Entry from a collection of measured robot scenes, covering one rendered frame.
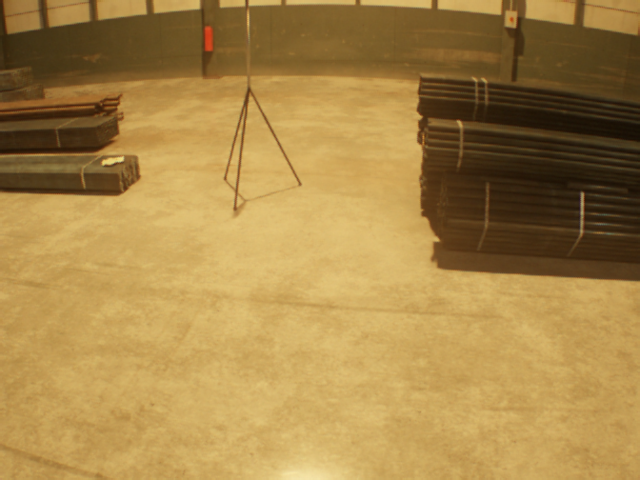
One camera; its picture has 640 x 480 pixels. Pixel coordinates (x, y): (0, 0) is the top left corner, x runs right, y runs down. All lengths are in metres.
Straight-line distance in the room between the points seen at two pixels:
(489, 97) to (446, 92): 0.30
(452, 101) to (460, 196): 0.72
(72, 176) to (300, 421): 3.33
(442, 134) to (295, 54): 7.45
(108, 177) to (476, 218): 3.05
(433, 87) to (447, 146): 0.57
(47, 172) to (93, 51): 7.50
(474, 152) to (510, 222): 0.48
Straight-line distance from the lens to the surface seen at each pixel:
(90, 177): 4.56
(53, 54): 12.84
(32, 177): 5.01
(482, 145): 3.06
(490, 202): 3.08
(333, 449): 1.94
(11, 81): 10.23
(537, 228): 3.14
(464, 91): 3.47
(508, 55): 10.09
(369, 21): 10.02
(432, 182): 3.57
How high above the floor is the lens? 1.53
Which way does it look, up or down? 28 degrees down
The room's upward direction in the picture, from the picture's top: straight up
